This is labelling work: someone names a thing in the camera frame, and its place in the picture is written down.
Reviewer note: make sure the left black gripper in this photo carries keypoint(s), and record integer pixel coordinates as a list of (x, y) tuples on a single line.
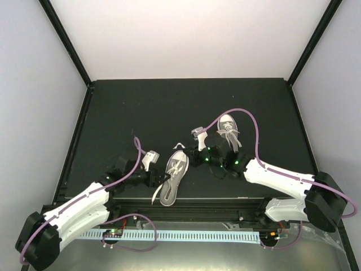
[(155, 182)]

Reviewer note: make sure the left black frame post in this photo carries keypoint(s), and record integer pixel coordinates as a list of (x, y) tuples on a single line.
[(66, 41)]

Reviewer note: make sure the left small circuit board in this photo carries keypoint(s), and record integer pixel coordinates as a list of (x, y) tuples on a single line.
[(113, 233)]

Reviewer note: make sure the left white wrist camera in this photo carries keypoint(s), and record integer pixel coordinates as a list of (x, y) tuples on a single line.
[(149, 157)]

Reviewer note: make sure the small circuit board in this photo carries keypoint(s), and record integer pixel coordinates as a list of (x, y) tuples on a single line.
[(272, 234), (113, 233)]

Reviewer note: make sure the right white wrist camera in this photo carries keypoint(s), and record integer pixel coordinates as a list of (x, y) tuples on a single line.
[(200, 134)]

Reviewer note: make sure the grey sneaker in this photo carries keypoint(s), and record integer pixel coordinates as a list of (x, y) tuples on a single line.
[(176, 168), (227, 128)]

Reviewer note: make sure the black frame post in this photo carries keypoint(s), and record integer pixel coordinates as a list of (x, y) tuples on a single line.
[(66, 41), (314, 40)]

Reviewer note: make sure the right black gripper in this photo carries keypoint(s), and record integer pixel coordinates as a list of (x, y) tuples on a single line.
[(195, 161)]

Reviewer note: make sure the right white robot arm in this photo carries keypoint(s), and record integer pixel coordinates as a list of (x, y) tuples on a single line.
[(315, 199)]

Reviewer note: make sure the right black frame post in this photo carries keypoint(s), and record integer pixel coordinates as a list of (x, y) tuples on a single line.
[(314, 40)]

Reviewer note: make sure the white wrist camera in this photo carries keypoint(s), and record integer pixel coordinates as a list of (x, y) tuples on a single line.
[(200, 134), (149, 157)]

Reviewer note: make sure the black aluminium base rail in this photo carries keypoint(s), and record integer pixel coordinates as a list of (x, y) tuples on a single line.
[(248, 213)]

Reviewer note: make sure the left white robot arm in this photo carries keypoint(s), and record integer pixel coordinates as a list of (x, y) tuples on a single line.
[(44, 236)]

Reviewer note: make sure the white slotted cable duct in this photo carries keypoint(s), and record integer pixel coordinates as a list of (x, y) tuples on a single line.
[(178, 236)]

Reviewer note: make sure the right small circuit board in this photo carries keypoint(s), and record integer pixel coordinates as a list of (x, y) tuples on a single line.
[(272, 234)]

